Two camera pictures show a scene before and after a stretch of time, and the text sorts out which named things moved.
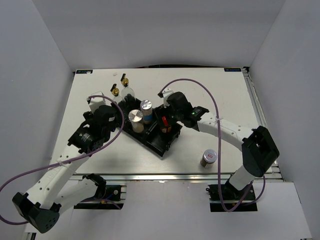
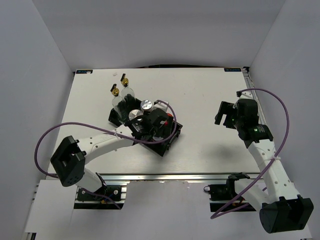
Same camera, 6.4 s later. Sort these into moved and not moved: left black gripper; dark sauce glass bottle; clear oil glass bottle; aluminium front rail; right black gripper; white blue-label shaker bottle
Moved: right black gripper; left black gripper
Not moved: dark sauce glass bottle; aluminium front rail; clear oil glass bottle; white blue-label shaker bottle
